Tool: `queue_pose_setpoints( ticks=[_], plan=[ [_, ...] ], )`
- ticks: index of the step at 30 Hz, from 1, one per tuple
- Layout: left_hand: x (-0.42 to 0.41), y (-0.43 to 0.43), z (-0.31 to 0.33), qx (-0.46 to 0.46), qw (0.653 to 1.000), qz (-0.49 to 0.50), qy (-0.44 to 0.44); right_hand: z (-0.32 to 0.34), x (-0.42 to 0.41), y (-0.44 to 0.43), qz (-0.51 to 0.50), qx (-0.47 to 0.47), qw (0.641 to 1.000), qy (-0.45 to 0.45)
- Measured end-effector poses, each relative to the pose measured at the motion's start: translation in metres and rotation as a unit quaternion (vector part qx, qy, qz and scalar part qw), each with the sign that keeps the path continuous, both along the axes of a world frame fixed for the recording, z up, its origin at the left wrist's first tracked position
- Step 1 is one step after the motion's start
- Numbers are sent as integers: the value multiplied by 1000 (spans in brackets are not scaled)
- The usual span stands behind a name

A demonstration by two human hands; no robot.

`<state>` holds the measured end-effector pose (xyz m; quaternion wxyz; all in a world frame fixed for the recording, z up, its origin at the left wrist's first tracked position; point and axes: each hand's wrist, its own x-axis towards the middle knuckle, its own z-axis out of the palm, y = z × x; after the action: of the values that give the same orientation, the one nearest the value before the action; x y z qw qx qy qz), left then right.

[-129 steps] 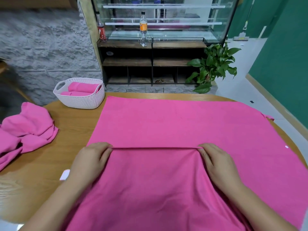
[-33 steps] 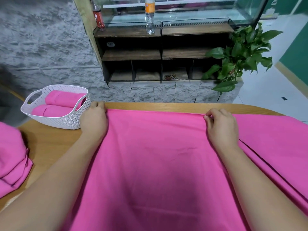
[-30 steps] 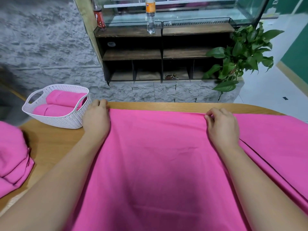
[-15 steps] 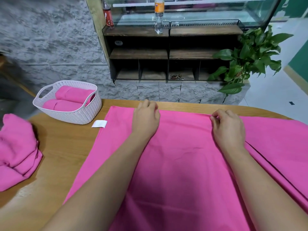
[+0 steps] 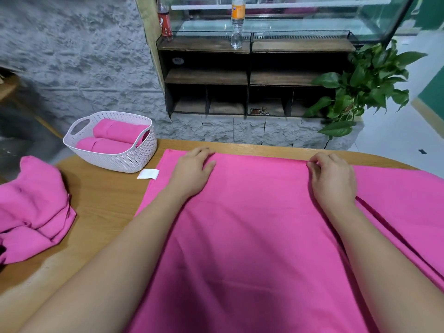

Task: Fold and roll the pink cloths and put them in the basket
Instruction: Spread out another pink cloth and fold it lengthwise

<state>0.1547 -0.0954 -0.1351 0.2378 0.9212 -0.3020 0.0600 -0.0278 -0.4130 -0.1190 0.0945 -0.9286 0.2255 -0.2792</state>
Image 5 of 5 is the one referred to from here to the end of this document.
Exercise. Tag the person's left hand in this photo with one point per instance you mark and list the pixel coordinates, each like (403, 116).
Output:
(191, 173)

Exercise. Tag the person's right hand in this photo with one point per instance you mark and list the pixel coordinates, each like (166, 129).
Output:
(333, 182)

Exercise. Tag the pink towel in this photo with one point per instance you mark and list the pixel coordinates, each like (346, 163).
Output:
(121, 130)
(100, 145)
(257, 260)

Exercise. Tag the white woven plastic basket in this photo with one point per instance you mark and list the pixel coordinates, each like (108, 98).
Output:
(107, 159)

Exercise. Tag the pile of pink cloths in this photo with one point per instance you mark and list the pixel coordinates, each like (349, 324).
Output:
(31, 211)

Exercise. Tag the person's right forearm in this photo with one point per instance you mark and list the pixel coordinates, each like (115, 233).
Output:
(388, 274)

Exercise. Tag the person's left forearm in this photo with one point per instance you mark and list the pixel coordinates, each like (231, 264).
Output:
(104, 274)

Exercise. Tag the dark wooden shelf cabinet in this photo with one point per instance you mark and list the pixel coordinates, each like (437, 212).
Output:
(208, 79)

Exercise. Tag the green potted plant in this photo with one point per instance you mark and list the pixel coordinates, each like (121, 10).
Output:
(364, 86)

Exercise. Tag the red label cola bottle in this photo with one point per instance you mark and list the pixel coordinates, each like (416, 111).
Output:
(165, 22)

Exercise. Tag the clear bottle with orange label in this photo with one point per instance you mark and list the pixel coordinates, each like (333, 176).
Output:
(237, 20)

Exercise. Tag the glass display case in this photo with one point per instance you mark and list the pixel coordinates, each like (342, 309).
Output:
(291, 14)

